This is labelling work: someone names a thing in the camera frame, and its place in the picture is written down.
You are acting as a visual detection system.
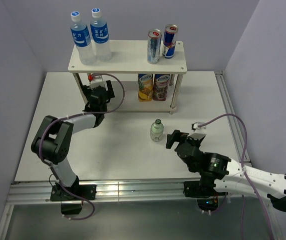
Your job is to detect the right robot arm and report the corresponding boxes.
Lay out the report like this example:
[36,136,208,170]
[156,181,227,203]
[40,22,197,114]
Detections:
[166,130,286,213]

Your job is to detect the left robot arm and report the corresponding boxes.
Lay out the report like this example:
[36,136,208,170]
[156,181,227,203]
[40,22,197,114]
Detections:
[31,77,115,202]

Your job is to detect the white two-tier shelf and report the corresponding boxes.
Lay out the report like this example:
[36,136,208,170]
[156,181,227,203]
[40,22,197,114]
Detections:
[68,40,187,114]

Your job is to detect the blue label water bottle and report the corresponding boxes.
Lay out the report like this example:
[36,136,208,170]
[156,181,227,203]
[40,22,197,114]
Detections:
[70,11,96,66]
[90,8,112,62]

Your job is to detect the green cap soda bottle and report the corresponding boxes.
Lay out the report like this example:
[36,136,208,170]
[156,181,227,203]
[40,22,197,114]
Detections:
[150,119,164,142]

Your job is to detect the Red Bull can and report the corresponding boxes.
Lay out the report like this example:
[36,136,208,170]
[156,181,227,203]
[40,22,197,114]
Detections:
[162,24,178,59]
[147,28,162,64]

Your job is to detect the yellow pineapple juice carton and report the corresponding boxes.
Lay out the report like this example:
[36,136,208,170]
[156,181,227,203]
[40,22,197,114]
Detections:
[138,73,153,102]

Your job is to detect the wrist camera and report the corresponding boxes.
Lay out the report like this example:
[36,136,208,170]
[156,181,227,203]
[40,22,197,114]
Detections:
[87,74,106,90]
[190,122,207,140]

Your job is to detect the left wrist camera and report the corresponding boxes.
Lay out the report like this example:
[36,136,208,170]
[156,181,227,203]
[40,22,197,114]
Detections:
[87,74,106,90]

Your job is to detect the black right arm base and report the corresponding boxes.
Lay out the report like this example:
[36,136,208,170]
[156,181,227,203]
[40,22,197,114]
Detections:
[183,180,227,214]

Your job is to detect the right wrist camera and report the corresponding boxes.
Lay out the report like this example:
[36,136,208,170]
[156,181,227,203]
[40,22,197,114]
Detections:
[190,122,207,140]

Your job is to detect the dark red berry juice carton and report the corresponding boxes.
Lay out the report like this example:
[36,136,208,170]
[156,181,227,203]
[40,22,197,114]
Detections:
[153,74,171,101]

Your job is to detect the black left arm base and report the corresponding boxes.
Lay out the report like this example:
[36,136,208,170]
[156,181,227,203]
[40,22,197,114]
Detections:
[50,183,97,221]

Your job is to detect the aluminium rail frame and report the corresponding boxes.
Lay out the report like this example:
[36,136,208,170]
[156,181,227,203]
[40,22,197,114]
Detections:
[0,70,283,240]

